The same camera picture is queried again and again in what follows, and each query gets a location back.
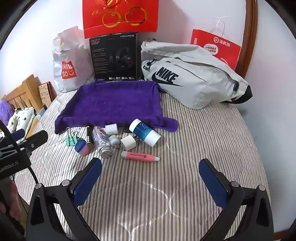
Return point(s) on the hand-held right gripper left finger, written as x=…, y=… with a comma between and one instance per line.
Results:
x=86, y=178

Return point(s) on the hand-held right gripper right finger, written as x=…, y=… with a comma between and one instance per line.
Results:
x=214, y=183

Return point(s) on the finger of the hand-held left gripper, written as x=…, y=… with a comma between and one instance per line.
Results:
x=18, y=134
x=37, y=139

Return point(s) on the blue and pink eraser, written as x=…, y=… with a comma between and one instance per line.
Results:
x=82, y=147

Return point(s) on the teal binder clip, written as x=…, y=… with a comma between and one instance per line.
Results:
x=69, y=141
x=75, y=140

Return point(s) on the black and gold tube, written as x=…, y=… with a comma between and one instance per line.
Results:
x=90, y=139

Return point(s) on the pink highlighter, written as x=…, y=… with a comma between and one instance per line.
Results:
x=138, y=156

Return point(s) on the blue and white bottle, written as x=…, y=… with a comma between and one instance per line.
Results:
x=143, y=132

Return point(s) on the person's left hand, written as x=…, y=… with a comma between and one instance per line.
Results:
x=9, y=199

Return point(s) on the white patterned pillow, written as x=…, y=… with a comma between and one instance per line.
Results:
x=20, y=118

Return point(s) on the purple fluffy pillow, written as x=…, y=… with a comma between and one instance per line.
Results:
x=5, y=111

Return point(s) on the clear gum bottle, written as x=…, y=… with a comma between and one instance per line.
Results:
x=103, y=143

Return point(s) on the light wooden headboard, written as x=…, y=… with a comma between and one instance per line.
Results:
x=27, y=92

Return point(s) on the white charger plug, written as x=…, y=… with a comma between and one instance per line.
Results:
x=114, y=141
x=112, y=129
x=127, y=142

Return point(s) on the patterned small box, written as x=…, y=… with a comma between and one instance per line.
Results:
x=47, y=92

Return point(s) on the striped bed sheet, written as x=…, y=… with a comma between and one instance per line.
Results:
x=161, y=185

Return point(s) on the purple towel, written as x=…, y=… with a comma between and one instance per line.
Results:
x=115, y=104

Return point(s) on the white plastic shopping bag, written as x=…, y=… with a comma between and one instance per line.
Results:
x=69, y=62

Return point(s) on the grey waist bag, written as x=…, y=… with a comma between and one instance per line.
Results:
x=196, y=78

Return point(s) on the black headset box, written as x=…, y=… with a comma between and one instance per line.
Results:
x=115, y=55

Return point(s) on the red gift bag gold print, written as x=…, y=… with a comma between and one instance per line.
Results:
x=120, y=18

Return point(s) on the curved brown wooden frame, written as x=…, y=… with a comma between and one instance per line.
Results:
x=251, y=34

